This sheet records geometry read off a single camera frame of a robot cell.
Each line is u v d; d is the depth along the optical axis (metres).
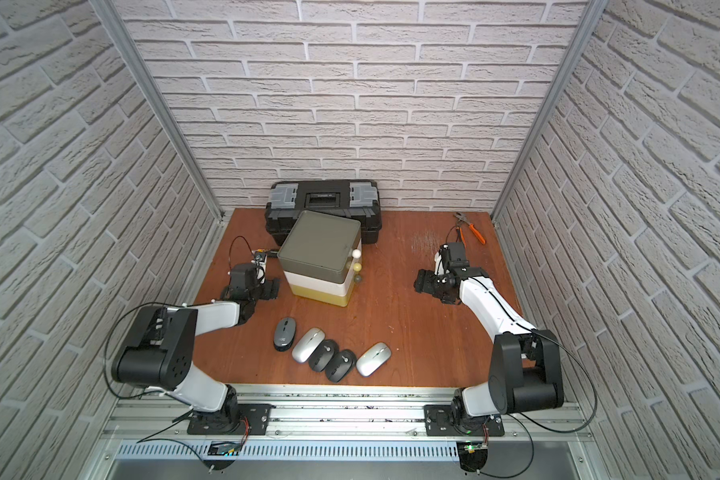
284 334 0.87
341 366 0.81
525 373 0.43
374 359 0.83
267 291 0.87
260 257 0.84
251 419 0.74
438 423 0.74
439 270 0.80
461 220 1.18
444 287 0.64
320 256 0.80
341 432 0.74
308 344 0.85
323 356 0.83
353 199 1.01
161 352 0.46
